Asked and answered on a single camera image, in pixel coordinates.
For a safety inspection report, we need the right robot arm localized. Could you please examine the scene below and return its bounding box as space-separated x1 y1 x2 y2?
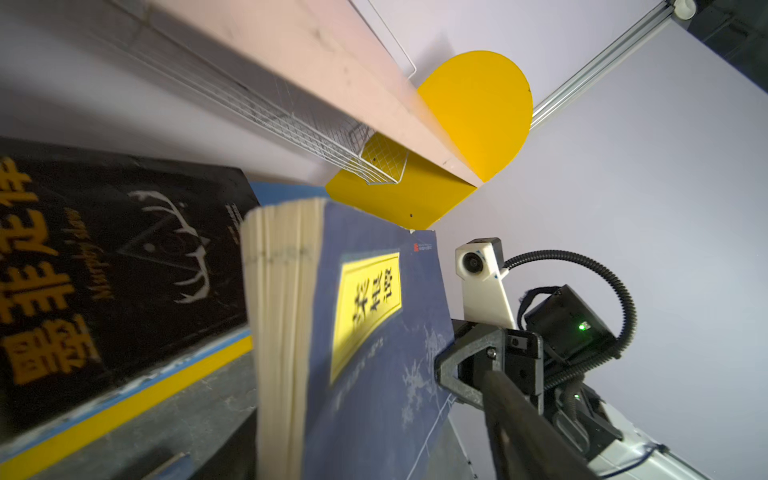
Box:
435 238 700 479

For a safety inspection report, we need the black book orange title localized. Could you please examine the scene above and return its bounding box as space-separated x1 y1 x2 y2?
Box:
1 138 258 441

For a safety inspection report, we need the white wire rack basket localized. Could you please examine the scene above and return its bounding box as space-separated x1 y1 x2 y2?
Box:
106 1 409 185

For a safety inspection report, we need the navy book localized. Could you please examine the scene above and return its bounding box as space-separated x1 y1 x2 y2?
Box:
241 198 454 479

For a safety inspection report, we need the yellow shelf with pink and blue boards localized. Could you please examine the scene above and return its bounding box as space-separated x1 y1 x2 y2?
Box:
1 1 533 479

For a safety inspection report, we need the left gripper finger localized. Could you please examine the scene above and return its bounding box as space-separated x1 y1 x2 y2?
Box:
481 371 597 480

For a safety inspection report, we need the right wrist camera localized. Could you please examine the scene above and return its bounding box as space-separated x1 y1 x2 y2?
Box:
455 237 518 330

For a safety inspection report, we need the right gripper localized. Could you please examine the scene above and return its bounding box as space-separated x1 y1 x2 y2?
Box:
434 285 623 461

